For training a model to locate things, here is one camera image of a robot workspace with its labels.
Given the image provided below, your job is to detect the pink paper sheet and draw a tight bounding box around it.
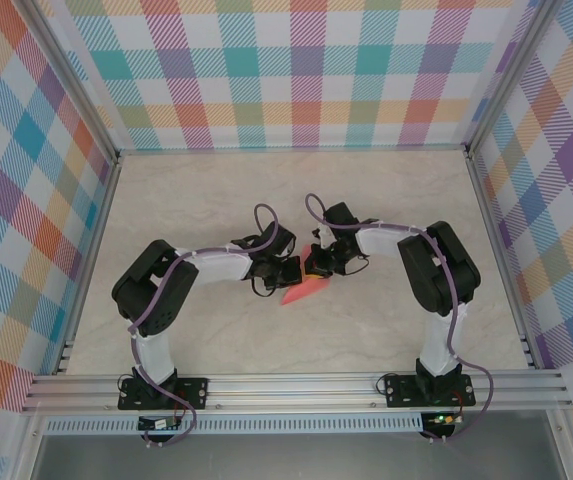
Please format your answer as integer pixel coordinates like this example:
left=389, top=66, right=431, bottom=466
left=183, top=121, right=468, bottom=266
left=280, top=243, right=331, bottom=307

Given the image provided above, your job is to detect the grey metal panel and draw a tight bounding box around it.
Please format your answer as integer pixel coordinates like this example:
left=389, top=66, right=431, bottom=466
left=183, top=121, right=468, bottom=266
left=30, top=433, right=567, bottom=480

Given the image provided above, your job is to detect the thin black right gripper cable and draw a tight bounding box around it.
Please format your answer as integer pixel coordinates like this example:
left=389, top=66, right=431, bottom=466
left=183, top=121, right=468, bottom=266
left=338, top=253, right=371, bottom=276

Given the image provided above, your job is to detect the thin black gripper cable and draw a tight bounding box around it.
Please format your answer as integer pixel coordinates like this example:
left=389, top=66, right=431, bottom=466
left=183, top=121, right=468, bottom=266
left=338, top=253, right=371, bottom=276
left=250, top=275, right=273, bottom=300

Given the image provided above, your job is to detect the thin black left gripper cable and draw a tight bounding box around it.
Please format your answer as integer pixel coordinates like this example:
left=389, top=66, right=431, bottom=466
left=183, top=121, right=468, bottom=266
left=250, top=275, right=273, bottom=300

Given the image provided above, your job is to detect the thin aluminium wall rail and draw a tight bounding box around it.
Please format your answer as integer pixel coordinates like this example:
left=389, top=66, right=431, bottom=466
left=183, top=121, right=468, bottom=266
left=118, top=144, right=470, bottom=154

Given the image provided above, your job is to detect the long aluminium base rail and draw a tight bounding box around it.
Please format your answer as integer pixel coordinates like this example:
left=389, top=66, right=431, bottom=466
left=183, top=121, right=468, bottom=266
left=20, top=369, right=573, bottom=414

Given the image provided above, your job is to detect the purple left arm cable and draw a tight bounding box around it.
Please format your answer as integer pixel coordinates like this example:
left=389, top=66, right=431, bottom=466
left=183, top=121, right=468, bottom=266
left=128, top=203, right=281, bottom=448

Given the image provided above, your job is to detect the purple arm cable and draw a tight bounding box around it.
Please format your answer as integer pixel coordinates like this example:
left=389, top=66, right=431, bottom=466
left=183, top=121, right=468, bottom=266
left=128, top=203, right=281, bottom=448
left=304, top=193, right=495, bottom=444

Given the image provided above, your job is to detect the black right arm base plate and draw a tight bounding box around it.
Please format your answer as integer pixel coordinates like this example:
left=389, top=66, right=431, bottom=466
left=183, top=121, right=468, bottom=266
left=384, top=373, right=476, bottom=409

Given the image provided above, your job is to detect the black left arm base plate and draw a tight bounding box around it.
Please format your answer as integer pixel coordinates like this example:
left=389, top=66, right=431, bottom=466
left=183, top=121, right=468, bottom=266
left=117, top=377, right=211, bottom=411

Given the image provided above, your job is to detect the aluminium table edge rail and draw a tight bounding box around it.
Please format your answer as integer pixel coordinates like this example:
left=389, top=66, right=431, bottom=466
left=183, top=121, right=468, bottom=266
left=464, top=149, right=540, bottom=374
left=53, top=152, right=123, bottom=376

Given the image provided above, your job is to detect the perforated metal cable tray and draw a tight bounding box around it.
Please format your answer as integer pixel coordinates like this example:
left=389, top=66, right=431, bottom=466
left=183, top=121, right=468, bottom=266
left=43, top=412, right=425, bottom=436

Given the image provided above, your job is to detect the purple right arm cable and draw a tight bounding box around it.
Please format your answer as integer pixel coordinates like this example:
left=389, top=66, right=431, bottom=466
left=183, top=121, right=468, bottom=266
left=304, top=193, right=495, bottom=444

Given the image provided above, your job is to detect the aluminium frame post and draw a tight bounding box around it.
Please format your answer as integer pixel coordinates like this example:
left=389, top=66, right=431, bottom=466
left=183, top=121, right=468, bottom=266
left=18, top=0, right=122, bottom=166
left=465, top=0, right=562, bottom=156

